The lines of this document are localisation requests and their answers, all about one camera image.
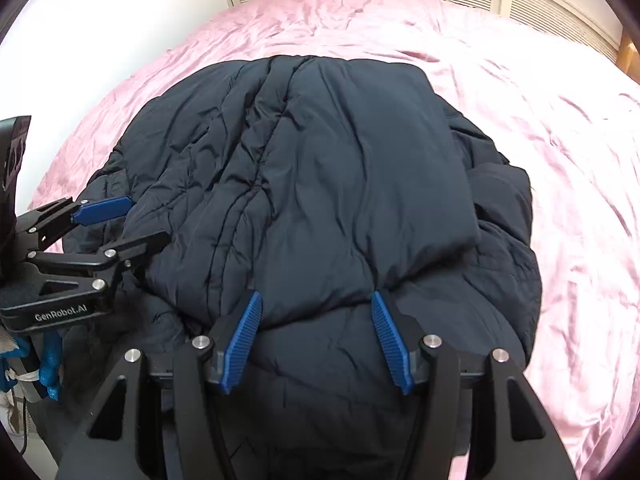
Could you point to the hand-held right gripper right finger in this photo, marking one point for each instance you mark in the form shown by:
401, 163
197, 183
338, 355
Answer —
395, 350

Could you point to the wooden headboard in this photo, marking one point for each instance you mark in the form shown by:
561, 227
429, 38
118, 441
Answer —
631, 60

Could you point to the pink duvet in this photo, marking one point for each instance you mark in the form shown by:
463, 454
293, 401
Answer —
575, 210

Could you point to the black puffer coat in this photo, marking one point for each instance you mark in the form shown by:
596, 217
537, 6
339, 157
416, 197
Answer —
325, 185

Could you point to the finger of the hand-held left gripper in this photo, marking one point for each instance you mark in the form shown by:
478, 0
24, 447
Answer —
135, 245
105, 209

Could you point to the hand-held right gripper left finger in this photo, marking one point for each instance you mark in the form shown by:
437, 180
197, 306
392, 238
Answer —
242, 345

